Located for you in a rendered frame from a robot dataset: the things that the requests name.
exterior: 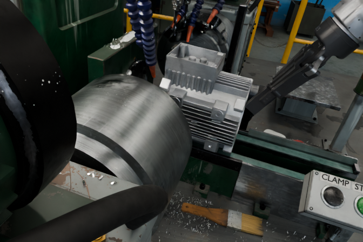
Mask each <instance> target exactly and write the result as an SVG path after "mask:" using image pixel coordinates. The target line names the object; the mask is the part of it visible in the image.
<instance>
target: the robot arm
mask: <svg viewBox="0 0 363 242"><path fill-rule="evenodd" d="M331 12H332V14H333V15H334V17H333V18H332V17H331V16H329V17H328V18H327V19H325V20H324V21H323V22H322V23H321V24H320V25H319V26H318V27H316V28H315V29H314V34H315V36H316V37H317V40H316V41H315V42H313V43H312V44H305V45H304V46H303V47H302V48H301V50H300V51H299V52H298V53H297V54H296V55H295V56H294V57H293V58H292V59H291V60H290V61H289V62H288V63H287V64H286V65H285V66H284V67H283V68H281V69H280V71H278V72H277V73H276V74H275V75H274V76H273V77H272V79H273V80H272V81H270V83H269V84H267V85H266V86H265V87H264V88H263V89H262V90H260V91H259V92H258V93H257V94H256V95H255V96H254V97H252V98H251V99H250V100H249V101H248V102H247V103H246V105H245V107H246V108H247V109H248V110H249V111H251V112H252V113H253V114H254V115H256V114H257V113H258V112H259V111H260V110H262V109H263V108H264V107H265V106H267V105H268V104H269V103H270V102H272V101H273V100H274V99H276V98H277V97H278V98H279V99H281V98H283V97H284V96H286V95H287V94H289V93H290V92H292V91H293V90H295V89H296V88H298V87H299V86H301V85H303V84H304V83H306V82H307V81H309V80H310V79H313V78H315V77H318V76H319V75H320V71H319V70H318V69H319V68H321V67H322V66H324V65H325V64H326V62H327V61H328V60H329V59H330V57H332V56H336V57H337V58H338V59H344V58H346V57H347V56H348V55H350V54H351V53H352V52H353V51H355V50H356V49H357V48H359V47H360V45H359V44H358V43H360V42H361V43H362V44H363V0H341V1H340V2H339V3H338V4H337V5H336V6H335V7H334V8H332V9H331Z"/></svg>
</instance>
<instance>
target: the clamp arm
mask: <svg viewBox="0 0 363 242"><path fill-rule="evenodd" d="M247 7H248V4H245V3H240V4H239V7H238V9H236V11H235V14H234V15H236V21H235V24H234V29H233V34H232V38H231V43H230V47H229V51H228V55H227V60H226V64H224V66H223V70H224V72H228V73H232V69H233V65H234V60H235V57H236V53H237V48H238V44H239V40H240V35H241V31H242V28H243V24H244V19H245V15H246V11H247Z"/></svg>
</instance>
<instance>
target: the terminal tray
mask: <svg viewBox="0 0 363 242"><path fill-rule="evenodd" d="M182 44H185V43H180V44H178V45H177V46H176V47H175V48H174V49H173V50H172V51H170V52H169V53H168V54H167V55H166V62H165V76H164V78H167V79H170V80H171V82H172V83H171V85H173V84H175V85H176V86H178V85H180V87H181V88H183V87H185V88H186V89H188V88H190V90H191V91H193V90H196V92H198V91H200V93H201V94H202V93H206V95H208V94H211V93H212V90H213V87H214V83H215V81H216V79H217V77H218V75H219V73H220V72H221V71H222V69H223V66H224V61H225V56H226V54H225V53H222V52H217V51H213V50H209V49H204V48H200V47H197V46H193V45H189V44H185V45H182ZM219 53H222V55H220V54H219ZM171 54H174V55H171ZM211 64H214V65H215V66H213V65H211Z"/></svg>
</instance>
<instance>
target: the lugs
mask: <svg viewBox="0 0 363 242"><path fill-rule="evenodd" d="M171 83H172V82H171V80H170V79H167V78H162V80H161V82H160V85H159V87H160V89H161V90H164V91H168V92H169V90H170V87H171ZM245 104H246V101H245V100H242V99H239V98H237V99H236V102H235V105H234V108H233V110H234V111H237V112H241V113H243V111H244V107H245ZM232 149H233V145H232V147H229V146H226V145H224V147H223V152H226V153H230V154H231V152H232Z"/></svg>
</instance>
